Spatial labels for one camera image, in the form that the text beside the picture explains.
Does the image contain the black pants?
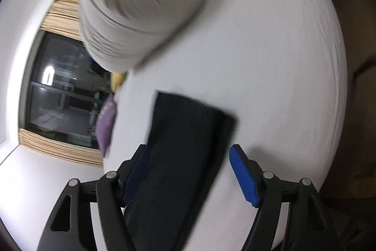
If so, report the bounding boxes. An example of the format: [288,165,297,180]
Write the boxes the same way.
[125,92,236,250]

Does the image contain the beige curtain left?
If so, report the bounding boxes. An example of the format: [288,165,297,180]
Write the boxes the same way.
[19,129,103,167]

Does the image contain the beige curtain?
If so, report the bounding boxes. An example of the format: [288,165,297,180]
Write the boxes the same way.
[19,129,103,167]
[39,0,82,41]

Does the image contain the purple pillow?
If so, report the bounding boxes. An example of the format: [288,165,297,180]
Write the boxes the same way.
[96,94,117,157]

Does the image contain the dark glass window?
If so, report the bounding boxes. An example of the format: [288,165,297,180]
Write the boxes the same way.
[19,31,111,150]

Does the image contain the yellow pillow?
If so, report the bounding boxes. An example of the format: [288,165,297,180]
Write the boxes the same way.
[110,73,127,92]

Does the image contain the beige curtain right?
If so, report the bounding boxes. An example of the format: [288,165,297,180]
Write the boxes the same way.
[39,0,82,41]

